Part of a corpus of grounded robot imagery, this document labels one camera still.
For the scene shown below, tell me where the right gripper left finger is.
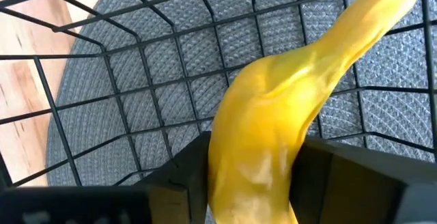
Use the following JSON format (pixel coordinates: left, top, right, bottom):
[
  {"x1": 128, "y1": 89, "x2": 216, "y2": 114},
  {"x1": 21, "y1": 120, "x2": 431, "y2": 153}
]
[{"x1": 0, "y1": 130, "x2": 212, "y2": 224}]

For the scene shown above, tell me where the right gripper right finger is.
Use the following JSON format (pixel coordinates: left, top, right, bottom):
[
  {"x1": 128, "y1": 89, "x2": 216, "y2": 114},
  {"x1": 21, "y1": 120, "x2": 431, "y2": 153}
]
[{"x1": 290, "y1": 137, "x2": 437, "y2": 224}]

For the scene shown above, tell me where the yellow banana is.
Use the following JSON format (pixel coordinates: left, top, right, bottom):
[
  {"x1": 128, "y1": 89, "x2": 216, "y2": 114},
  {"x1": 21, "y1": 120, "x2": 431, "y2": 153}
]
[{"x1": 207, "y1": 0, "x2": 419, "y2": 224}]

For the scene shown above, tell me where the grey round woven placemat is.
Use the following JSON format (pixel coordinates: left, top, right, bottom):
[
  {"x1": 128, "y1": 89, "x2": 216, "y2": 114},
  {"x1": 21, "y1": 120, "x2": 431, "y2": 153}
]
[{"x1": 46, "y1": 0, "x2": 437, "y2": 224}]

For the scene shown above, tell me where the black wire basket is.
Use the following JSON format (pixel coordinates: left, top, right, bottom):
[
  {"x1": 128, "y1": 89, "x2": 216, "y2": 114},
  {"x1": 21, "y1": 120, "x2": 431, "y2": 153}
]
[{"x1": 0, "y1": 0, "x2": 437, "y2": 188}]

